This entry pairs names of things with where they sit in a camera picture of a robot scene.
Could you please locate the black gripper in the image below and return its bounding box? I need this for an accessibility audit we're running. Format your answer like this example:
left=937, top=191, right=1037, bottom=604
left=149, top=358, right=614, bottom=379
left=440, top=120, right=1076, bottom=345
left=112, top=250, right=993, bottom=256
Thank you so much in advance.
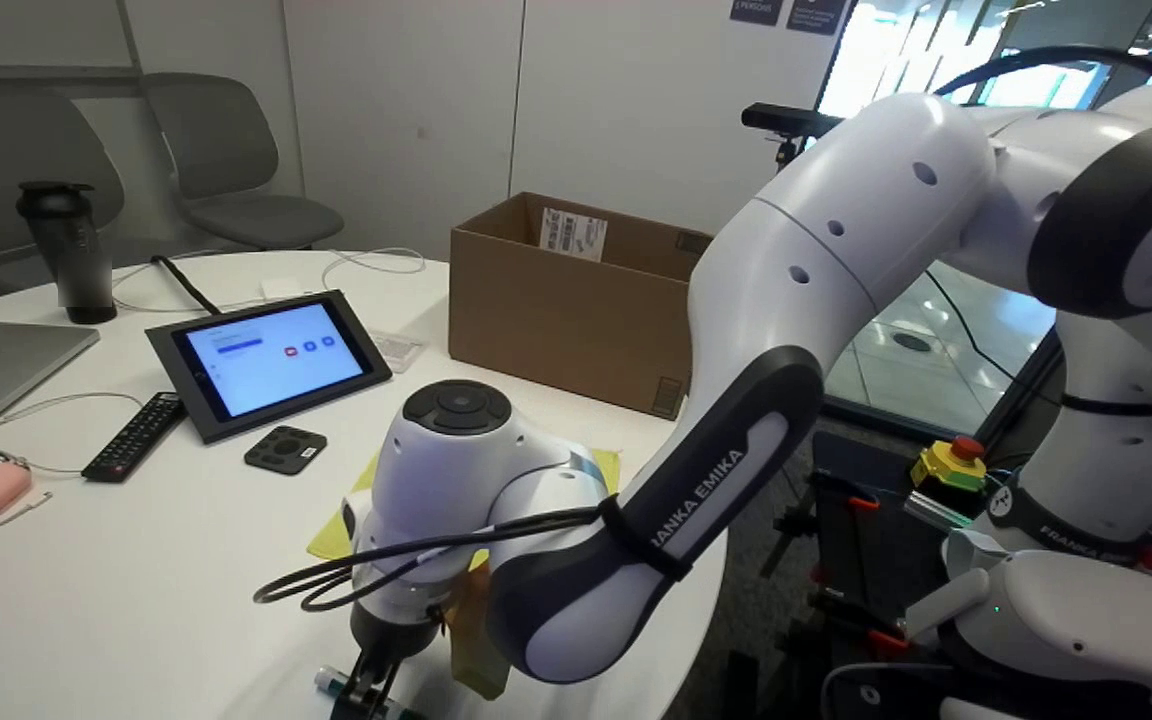
left=333, top=613, right=437, bottom=720

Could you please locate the yellow-green towel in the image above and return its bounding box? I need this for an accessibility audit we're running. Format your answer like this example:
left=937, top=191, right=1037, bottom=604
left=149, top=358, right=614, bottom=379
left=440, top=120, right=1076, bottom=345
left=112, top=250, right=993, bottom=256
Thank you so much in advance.
left=306, top=449, right=618, bottom=558

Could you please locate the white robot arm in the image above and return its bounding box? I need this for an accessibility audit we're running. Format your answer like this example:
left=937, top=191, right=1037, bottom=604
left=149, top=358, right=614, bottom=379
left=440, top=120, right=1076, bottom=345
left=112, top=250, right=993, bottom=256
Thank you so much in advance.
left=350, top=77, right=1152, bottom=702

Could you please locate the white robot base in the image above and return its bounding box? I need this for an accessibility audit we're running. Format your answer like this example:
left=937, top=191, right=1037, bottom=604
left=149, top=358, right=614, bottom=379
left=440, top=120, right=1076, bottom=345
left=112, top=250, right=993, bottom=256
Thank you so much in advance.
left=897, top=530, right=1152, bottom=700

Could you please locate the brown cardboard box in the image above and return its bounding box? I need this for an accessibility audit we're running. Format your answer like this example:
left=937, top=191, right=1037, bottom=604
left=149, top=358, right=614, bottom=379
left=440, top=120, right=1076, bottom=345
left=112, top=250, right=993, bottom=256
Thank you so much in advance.
left=448, top=191, right=706, bottom=420

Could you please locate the small black square device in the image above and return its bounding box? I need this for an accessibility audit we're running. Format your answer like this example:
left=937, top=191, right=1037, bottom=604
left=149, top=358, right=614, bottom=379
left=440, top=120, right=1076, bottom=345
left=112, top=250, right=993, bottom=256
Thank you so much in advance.
left=245, top=425, right=328, bottom=477

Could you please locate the black tablet with blue screen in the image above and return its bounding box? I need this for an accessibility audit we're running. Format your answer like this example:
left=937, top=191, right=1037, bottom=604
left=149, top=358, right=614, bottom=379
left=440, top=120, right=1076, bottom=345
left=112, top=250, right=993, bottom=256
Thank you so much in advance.
left=149, top=292, right=390, bottom=445

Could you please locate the black remote control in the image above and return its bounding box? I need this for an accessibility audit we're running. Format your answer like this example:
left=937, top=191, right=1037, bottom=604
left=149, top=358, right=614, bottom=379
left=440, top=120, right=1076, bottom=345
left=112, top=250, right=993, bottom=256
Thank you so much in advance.
left=81, top=392, right=182, bottom=484

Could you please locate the grey office chair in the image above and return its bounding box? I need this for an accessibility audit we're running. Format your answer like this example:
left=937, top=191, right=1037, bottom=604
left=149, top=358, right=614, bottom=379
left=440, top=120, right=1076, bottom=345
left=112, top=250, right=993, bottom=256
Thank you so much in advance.
left=140, top=73, right=344, bottom=246

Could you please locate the dark drinking bottle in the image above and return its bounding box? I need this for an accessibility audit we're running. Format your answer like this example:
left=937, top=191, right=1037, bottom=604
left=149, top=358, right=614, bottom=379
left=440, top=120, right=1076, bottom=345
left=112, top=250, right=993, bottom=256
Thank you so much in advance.
left=14, top=179, right=115, bottom=323

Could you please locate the red yellow emergency stop button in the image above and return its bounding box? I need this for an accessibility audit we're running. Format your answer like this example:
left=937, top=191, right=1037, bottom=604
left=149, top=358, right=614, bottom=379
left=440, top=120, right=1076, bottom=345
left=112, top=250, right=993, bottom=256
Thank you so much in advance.
left=910, top=434, right=986, bottom=493

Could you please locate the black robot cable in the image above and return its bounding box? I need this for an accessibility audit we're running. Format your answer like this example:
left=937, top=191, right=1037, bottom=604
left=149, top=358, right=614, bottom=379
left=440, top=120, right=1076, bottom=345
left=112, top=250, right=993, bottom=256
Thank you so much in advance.
left=249, top=493, right=631, bottom=617

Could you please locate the black camera on stand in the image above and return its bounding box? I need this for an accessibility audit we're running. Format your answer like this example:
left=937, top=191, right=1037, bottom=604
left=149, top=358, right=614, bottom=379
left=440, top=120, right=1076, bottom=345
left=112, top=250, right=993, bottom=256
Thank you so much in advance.
left=738, top=105, right=835, bottom=165

